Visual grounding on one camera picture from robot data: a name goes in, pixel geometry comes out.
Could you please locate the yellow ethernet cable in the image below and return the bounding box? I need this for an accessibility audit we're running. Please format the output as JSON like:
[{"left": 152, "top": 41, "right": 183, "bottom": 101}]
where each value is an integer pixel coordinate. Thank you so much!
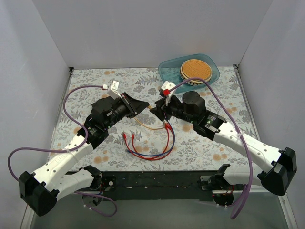
[{"left": 133, "top": 106, "right": 167, "bottom": 131}]

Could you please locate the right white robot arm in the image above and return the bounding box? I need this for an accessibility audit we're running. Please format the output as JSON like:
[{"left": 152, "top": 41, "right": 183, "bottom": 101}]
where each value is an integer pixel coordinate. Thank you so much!
[{"left": 150, "top": 91, "right": 297, "bottom": 196}]

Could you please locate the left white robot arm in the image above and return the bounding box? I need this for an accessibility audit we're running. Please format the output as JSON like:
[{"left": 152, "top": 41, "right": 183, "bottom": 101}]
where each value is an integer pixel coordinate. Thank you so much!
[{"left": 19, "top": 93, "right": 149, "bottom": 216}]

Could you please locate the floral table mat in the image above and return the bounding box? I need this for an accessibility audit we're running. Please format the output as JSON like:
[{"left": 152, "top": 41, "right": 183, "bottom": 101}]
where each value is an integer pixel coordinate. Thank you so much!
[{"left": 52, "top": 66, "right": 256, "bottom": 171}]

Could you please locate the woven round coasters stack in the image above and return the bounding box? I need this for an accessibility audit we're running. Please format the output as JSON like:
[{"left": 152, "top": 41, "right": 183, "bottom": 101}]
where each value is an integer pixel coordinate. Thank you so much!
[{"left": 180, "top": 59, "right": 213, "bottom": 82}]

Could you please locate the teal plastic container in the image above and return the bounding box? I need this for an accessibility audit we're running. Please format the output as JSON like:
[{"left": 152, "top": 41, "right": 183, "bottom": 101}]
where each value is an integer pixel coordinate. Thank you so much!
[{"left": 158, "top": 54, "right": 220, "bottom": 85}]

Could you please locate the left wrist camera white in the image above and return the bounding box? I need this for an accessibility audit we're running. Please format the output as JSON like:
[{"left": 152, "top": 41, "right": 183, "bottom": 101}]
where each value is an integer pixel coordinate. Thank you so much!
[{"left": 102, "top": 80, "right": 121, "bottom": 99}]

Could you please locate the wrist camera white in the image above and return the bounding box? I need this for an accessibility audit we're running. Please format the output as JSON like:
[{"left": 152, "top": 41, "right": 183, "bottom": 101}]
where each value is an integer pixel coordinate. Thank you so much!
[
  {"left": 102, "top": 80, "right": 121, "bottom": 99},
  {"left": 160, "top": 81, "right": 176, "bottom": 106}
]

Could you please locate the red ethernet cable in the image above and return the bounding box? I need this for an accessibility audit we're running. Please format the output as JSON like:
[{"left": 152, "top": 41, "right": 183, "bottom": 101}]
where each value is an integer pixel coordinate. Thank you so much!
[
  {"left": 130, "top": 123, "right": 174, "bottom": 158},
  {"left": 122, "top": 121, "right": 173, "bottom": 161}
]

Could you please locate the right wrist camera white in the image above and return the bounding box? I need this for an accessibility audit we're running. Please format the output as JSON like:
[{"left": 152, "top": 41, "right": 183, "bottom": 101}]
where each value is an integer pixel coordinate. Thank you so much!
[{"left": 160, "top": 81, "right": 176, "bottom": 106}]

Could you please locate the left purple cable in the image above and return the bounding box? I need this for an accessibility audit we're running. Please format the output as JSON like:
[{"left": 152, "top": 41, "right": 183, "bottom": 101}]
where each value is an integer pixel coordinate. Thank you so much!
[{"left": 7, "top": 84, "right": 118, "bottom": 217}]

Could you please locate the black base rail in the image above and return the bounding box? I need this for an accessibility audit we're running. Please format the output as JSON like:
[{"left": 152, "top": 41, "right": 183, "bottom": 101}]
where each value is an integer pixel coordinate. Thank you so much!
[{"left": 35, "top": 169, "right": 272, "bottom": 202}]

